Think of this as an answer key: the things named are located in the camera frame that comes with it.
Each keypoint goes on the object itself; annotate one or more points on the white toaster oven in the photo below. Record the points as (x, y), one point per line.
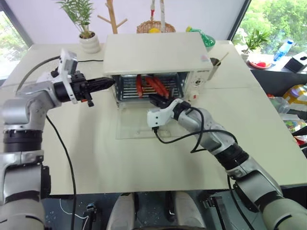
(153, 52)

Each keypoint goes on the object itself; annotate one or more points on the wooden stick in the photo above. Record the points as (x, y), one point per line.
(223, 57)

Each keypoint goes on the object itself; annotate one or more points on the blue plastic bottle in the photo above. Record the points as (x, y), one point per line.
(283, 51)

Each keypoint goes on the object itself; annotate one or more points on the grey rounded shape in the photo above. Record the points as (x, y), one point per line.
(189, 210)
(121, 210)

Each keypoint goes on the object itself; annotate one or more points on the red sausage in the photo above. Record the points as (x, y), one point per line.
(138, 87)
(161, 86)
(152, 83)

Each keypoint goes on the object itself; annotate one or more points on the yellow and white toy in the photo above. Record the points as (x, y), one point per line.
(296, 94)

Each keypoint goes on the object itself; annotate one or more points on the white plate with red items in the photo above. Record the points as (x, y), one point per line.
(260, 62)

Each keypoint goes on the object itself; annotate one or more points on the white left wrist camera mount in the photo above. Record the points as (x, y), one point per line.
(68, 63)

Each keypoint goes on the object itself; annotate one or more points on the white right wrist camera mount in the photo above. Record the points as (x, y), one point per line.
(158, 117)

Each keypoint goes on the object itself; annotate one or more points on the black device with blue light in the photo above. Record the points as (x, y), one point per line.
(91, 210)

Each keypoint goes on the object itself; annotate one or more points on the white ribbed plant pot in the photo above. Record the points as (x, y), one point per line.
(89, 44)

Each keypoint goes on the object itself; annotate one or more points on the green leafy plant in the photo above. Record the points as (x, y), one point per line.
(79, 14)

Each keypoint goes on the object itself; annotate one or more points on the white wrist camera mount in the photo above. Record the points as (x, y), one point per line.
(158, 117)
(68, 63)

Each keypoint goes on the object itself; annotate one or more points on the black side table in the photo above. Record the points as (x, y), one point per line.
(278, 80)

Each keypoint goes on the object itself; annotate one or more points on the yellow item in basket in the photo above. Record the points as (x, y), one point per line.
(154, 30)

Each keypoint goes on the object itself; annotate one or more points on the black box with hole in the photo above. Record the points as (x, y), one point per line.
(296, 63)

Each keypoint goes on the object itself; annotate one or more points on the glass toaster oven door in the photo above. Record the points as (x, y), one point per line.
(134, 124)

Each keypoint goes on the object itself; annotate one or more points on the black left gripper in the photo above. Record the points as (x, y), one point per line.
(80, 88)

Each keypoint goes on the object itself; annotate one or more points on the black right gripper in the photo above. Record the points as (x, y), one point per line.
(161, 103)

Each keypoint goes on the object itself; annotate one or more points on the black metal bracket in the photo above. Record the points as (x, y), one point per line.
(214, 206)

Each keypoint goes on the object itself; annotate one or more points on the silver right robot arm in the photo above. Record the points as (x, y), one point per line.
(239, 165)

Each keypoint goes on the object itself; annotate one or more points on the wooden branch rack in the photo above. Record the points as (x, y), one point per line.
(114, 16)

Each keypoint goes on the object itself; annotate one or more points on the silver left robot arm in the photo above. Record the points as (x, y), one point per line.
(21, 115)

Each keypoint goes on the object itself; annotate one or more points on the small green potted plant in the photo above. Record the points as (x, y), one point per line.
(255, 42)

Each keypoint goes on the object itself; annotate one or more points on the green plastic bottle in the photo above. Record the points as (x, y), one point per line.
(206, 39)

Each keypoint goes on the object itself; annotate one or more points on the grey cup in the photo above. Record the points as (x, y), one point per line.
(214, 69)

